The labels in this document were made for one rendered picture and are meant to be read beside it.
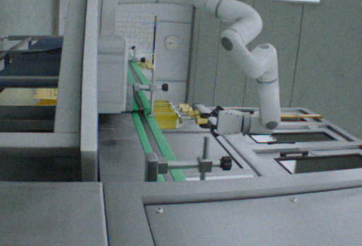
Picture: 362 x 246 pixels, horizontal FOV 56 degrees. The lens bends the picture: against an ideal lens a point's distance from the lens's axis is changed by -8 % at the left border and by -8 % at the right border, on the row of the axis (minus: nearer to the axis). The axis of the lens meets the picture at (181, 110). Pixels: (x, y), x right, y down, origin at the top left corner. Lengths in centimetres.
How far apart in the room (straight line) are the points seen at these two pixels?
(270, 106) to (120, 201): 100
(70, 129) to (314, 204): 54
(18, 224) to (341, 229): 37
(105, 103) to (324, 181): 74
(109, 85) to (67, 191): 67
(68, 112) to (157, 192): 45
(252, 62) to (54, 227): 97
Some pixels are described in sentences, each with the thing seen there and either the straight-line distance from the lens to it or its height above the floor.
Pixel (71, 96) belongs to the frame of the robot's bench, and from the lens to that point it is 90.
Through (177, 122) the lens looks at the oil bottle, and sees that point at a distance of 144.
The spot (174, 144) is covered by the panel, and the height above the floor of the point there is 108.
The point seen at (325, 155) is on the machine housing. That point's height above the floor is 180.
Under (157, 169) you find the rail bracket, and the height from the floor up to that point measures 86.
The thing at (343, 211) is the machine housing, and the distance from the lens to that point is 52.
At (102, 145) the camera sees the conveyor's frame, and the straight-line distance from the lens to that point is 103.
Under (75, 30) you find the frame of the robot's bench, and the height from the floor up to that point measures 68.
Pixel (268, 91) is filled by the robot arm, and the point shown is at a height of 136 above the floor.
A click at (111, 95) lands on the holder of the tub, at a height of 80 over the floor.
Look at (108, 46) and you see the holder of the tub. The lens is 108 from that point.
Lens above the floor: 74
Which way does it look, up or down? 14 degrees up
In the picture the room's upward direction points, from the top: 90 degrees clockwise
